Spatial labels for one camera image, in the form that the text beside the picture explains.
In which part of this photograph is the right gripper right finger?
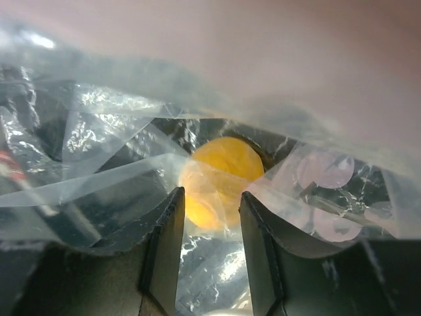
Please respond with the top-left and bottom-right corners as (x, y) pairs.
(239, 192), (362, 315)

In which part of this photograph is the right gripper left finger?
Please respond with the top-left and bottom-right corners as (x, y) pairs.
(98, 186), (186, 316)

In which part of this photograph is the small orange fake tangerine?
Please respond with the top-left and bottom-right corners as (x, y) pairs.
(178, 136), (264, 231)

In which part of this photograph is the clear zip top bag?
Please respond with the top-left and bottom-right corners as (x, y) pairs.
(1, 18), (420, 315)

